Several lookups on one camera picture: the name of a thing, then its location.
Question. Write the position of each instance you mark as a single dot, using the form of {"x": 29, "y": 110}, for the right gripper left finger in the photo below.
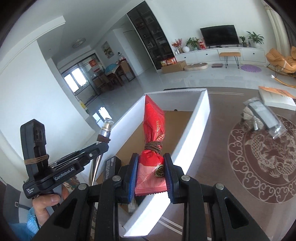
{"x": 73, "y": 218}

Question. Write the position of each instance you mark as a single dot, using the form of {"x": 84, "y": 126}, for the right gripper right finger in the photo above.
{"x": 229, "y": 219}

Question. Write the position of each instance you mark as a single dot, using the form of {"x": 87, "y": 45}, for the small black box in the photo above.
{"x": 111, "y": 168}

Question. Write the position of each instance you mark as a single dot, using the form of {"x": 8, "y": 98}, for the red packet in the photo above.
{"x": 150, "y": 171}

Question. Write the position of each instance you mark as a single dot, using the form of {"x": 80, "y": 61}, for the gold tube with cap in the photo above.
{"x": 102, "y": 138}

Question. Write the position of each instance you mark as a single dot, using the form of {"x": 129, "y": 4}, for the left hand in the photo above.
{"x": 41, "y": 203}

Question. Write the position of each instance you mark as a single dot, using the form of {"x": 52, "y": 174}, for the clear bagged tablet case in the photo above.
{"x": 271, "y": 123}

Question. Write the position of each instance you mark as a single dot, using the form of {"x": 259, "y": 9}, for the white cardboard storage box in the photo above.
{"x": 186, "y": 115}

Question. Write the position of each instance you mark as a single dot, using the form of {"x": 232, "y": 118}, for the large white flat box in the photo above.
{"x": 276, "y": 98}

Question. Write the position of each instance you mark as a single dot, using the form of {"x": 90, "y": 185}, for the purple round mat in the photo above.
{"x": 251, "y": 68}

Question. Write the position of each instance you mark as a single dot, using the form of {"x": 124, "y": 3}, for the beige oval floor cushion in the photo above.
{"x": 195, "y": 67}

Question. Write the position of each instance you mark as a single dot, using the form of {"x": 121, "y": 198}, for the brown cardboard box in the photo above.
{"x": 177, "y": 67}

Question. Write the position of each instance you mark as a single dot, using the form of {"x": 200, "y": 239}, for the orange rocking lounge chair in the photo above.
{"x": 282, "y": 65}

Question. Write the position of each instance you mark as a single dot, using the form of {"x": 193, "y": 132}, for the small wooden bench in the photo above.
{"x": 226, "y": 55}

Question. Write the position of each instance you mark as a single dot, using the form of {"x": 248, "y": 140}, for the white tv cabinet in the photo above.
{"x": 247, "y": 55}

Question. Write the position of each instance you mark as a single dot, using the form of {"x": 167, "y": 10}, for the dark glass display cabinet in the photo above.
{"x": 151, "y": 34}

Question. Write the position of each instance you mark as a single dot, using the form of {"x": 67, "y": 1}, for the green potted plant right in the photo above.
{"x": 257, "y": 39}

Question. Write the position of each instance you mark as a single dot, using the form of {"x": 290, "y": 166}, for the green potted plant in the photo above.
{"x": 257, "y": 39}
{"x": 193, "y": 43}

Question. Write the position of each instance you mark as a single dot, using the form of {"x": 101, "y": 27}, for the green potted plant left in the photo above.
{"x": 193, "y": 43}

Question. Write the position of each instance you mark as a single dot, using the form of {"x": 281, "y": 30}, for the red flowers white vase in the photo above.
{"x": 178, "y": 45}

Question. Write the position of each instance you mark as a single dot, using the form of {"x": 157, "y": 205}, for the black flat television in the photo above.
{"x": 220, "y": 35}

